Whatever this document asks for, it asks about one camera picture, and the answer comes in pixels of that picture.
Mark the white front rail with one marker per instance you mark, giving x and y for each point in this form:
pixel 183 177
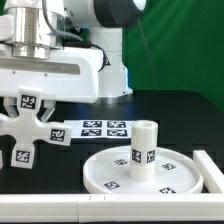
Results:
pixel 98 208

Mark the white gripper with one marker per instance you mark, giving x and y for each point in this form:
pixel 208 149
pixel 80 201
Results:
pixel 70 74

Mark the white left rail stub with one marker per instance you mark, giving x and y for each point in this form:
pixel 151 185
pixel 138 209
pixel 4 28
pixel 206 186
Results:
pixel 1 160

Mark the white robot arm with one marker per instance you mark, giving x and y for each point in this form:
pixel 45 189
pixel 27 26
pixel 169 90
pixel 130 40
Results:
pixel 42 25

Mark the white rail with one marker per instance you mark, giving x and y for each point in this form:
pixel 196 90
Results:
pixel 213 177
pixel 98 208

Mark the white round table top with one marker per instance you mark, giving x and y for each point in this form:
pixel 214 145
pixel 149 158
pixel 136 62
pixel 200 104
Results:
pixel 123 170

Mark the white cross-shaped table base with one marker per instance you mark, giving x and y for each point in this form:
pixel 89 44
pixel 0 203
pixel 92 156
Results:
pixel 26 128

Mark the white marker sheet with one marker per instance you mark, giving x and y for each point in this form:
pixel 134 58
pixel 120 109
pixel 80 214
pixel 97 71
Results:
pixel 99 129

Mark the white right rail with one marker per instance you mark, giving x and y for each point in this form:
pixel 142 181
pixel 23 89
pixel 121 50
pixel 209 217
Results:
pixel 213 177

